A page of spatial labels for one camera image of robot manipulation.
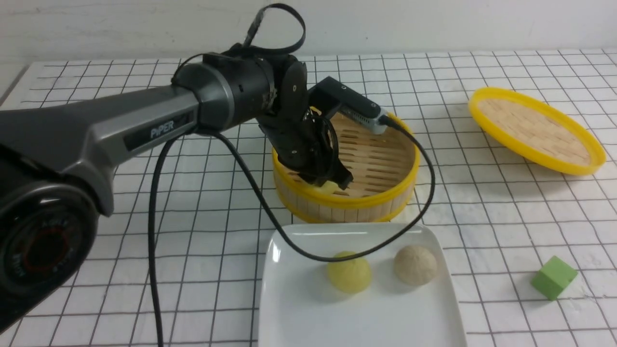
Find pale yellow steamed bun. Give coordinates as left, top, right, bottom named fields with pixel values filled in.
left=313, top=181, right=343, bottom=195

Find yellow rimmed bamboo steamer lid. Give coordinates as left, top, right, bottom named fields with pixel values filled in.
left=469, top=87, right=606, bottom=176

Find white grid tablecloth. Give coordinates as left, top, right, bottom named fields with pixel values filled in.
left=1, top=49, right=617, bottom=347

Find white square ceramic plate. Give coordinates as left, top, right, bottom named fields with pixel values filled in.
left=258, top=225, right=468, bottom=347

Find yellow rimmed bamboo steamer basket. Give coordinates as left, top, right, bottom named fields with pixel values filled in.
left=271, top=113, right=420, bottom=223

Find beige steamed bun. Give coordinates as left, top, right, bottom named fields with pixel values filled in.
left=393, top=244, right=438, bottom=286

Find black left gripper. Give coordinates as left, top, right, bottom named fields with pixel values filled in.
left=258, top=55, right=353, bottom=190

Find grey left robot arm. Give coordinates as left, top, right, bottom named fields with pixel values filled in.
left=0, top=53, right=353, bottom=331

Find black camera cable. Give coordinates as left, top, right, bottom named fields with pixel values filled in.
left=148, top=2, right=436, bottom=347

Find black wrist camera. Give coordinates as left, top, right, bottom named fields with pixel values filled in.
left=308, top=77, right=388, bottom=135

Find green wooden cube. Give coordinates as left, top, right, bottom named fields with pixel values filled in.
left=530, top=255, right=578, bottom=301

